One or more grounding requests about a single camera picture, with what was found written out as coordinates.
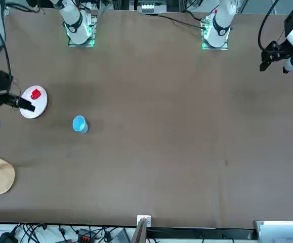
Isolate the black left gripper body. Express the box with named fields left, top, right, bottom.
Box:
left=274, top=42, right=293, bottom=62

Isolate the blue plastic cup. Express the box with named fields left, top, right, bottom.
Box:
left=72, top=115, right=89, bottom=134

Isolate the pink plate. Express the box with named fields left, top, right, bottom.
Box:
left=19, top=85, right=48, bottom=119

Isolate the white power strip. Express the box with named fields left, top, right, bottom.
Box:
left=141, top=3, right=157, bottom=15

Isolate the power strip with red switches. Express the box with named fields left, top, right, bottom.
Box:
left=77, top=228, right=92, bottom=243

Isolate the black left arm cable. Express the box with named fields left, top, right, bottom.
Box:
left=257, top=0, right=281, bottom=51

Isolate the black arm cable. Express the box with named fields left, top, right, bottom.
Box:
left=0, top=0, right=13, bottom=87
left=257, top=0, right=281, bottom=51

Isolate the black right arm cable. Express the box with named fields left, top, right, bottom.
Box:
left=0, top=0, right=13, bottom=87

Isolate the long black table cable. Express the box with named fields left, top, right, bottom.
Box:
left=141, top=11, right=207, bottom=30

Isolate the white table edge bracket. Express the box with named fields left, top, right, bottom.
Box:
left=137, top=215, right=152, bottom=228

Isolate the aluminium post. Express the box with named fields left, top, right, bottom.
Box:
left=131, top=218, right=147, bottom=243

